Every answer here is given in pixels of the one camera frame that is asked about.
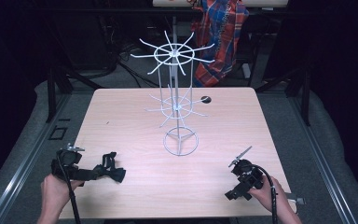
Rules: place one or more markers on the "red blue plaid cloth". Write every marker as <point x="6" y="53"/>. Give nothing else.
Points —
<point x="220" y="34"/>

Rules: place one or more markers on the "person's left hand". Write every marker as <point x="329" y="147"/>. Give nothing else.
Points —
<point x="54" y="193"/>

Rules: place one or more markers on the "metal table clamp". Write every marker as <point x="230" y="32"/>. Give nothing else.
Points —
<point x="296" y="199"/>

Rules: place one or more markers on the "aluminium floor rail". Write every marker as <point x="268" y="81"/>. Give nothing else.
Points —
<point x="323" y="168"/>
<point x="21" y="168"/>

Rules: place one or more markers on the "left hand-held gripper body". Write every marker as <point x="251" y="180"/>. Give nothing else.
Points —
<point x="71" y="173"/>

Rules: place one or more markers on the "black metal stand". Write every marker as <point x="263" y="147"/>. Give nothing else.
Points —
<point x="52" y="93"/>
<point x="305" y="96"/>

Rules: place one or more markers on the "white background pole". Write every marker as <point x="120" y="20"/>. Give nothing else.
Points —
<point x="174" y="31"/>

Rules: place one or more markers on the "person's right hand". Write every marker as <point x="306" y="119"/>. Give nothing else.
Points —
<point x="265" y="194"/>

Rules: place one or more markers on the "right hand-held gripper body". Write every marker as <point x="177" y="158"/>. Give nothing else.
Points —
<point x="248" y="177"/>

